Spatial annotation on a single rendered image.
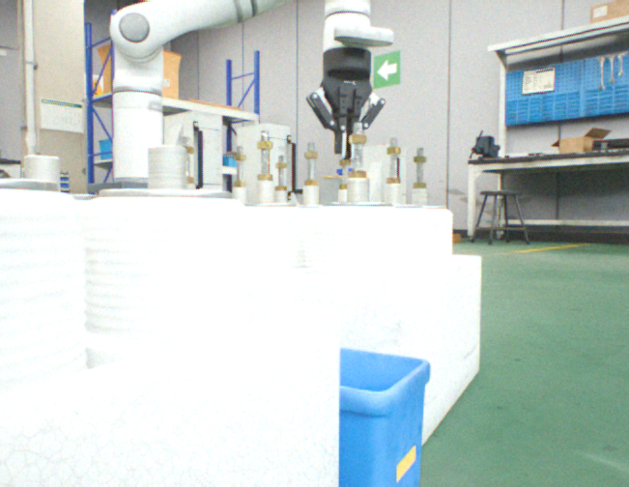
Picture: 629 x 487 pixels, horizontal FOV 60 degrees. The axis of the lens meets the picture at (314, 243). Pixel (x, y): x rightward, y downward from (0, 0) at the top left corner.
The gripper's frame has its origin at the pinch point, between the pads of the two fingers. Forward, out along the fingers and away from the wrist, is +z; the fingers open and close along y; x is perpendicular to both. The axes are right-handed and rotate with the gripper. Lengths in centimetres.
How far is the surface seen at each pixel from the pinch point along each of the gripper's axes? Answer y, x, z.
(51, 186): 36, 54, 10
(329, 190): -3.8, -16.0, 6.3
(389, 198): 1.4, 17.5, 8.6
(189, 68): -90, -899, -241
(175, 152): 31, 47, 7
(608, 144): -342, -259, -48
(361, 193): 9.2, 25.9, 8.4
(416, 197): -7.2, 9.5, 8.1
